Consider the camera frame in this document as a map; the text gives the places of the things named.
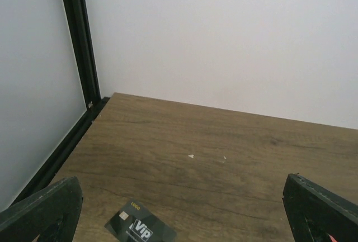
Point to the black VIP card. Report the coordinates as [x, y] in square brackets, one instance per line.
[134, 222]

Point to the black frame post left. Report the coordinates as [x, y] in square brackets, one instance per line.
[77, 18]

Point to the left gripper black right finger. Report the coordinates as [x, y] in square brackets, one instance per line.
[317, 214]

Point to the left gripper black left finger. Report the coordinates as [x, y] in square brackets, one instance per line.
[51, 214]

